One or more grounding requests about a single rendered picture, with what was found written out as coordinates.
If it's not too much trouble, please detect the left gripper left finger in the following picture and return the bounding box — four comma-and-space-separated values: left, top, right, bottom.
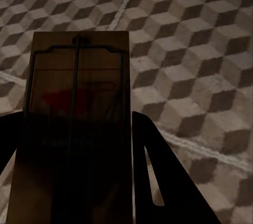
0, 111, 24, 174

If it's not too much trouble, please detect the mousetrap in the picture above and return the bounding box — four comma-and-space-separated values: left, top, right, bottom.
6, 31, 133, 224

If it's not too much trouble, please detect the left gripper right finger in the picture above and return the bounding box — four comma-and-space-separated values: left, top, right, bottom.
133, 111, 221, 224

